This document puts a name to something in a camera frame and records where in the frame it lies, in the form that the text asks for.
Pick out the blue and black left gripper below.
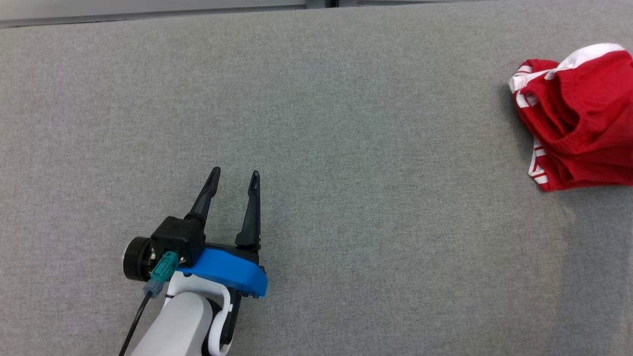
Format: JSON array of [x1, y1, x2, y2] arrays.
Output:
[[167, 167, 269, 356]]

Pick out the red white-trimmed basketball jersey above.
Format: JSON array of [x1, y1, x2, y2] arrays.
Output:
[[508, 59, 633, 192]]

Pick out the red white-banded basketball shorts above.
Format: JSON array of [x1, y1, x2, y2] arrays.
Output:
[[523, 43, 633, 171]]

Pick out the black left cable, teal plug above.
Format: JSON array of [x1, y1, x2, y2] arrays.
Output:
[[119, 251, 180, 356]]

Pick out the grey partition post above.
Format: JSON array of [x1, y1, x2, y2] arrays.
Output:
[[305, 0, 359, 9]]

